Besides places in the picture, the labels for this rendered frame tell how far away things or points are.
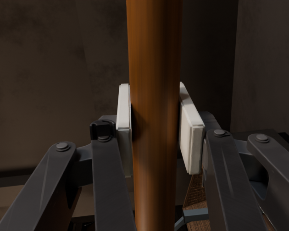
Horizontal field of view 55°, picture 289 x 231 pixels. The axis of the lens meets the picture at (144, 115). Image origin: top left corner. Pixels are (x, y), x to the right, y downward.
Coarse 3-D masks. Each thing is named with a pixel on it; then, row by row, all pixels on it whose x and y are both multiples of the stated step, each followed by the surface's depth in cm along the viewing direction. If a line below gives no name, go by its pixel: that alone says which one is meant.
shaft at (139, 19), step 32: (128, 0) 14; (160, 0) 13; (128, 32) 15; (160, 32) 14; (160, 64) 15; (160, 96) 15; (160, 128) 16; (160, 160) 17; (160, 192) 18; (160, 224) 19
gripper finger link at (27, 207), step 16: (64, 144) 12; (48, 160) 12; (64, 160) 12; (32, 176) 11; (48, 176) 11; (64, 176) 11; (32, 192) 10; (48, 192) 10; (64, 192) 11; (80, 192) 13; (16, 208) 9; (32, 208) 9; (48, 208) 9; (64, 208) 11; (0, 224) 8; (16, 224) 8; (32, 224) 8; (48, 224) 9; (64, 224) 11
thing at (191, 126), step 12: (180, 84) 19; (180, 96) 17; (180, 108) 17; (192, 108) 15; (180, 120) 17; (192, 120) 14; (180, 132) 17; (192, 132) 14; (204, 132) 14; (180, 144) 17; (192, 144) 14; (192, 156) 14; (192, 168) 15
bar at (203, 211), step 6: (186, 210) 137; (192, 210) 136; (198, 210) 136; (204, 210) 136; (186, 216) 133; (192, 216) 134; (198, 216) 134; (204, 216) 134; (180, 222) 136; (186, 222) 138; (174, 228) 138
